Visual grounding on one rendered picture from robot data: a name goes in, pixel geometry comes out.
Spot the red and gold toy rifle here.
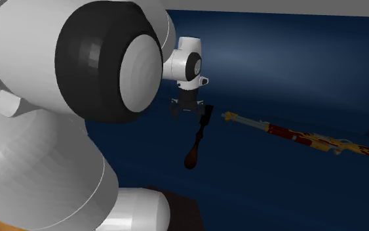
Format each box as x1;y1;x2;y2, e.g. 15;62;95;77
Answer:
220;110;369;162

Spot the dark brown handled black tool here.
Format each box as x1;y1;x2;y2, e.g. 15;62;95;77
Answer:
184;104;215;171

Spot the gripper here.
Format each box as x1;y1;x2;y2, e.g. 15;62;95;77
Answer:
170;89;206;121

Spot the dark brown robot stand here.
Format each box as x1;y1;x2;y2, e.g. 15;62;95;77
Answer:
146;186;206;231

